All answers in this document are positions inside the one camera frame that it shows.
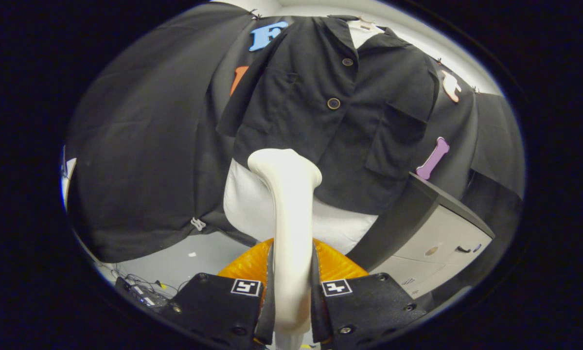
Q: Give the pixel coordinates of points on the white shirt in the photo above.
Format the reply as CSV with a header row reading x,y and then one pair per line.
x,y
247,209

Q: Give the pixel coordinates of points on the black backdrop cloth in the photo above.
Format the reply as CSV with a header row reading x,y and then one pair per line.
x,y
140,160

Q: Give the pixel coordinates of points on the white garment steamer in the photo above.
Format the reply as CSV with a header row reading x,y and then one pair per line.
x,y
291,233

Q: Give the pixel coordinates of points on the grey cabinet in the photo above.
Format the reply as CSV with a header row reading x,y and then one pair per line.
x,y
447,228

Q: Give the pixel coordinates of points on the black suit jacket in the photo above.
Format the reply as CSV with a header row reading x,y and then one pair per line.
x,y
320,146

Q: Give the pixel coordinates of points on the black power strip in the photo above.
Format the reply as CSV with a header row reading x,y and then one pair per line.
x,y
143,293

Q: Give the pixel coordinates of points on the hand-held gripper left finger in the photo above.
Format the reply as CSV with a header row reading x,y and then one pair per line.
x,y
213,306

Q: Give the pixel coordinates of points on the small white clip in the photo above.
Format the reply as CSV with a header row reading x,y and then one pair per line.
x,y
198,223

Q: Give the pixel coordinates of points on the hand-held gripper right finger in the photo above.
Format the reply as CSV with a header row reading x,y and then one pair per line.
x,y
369,306

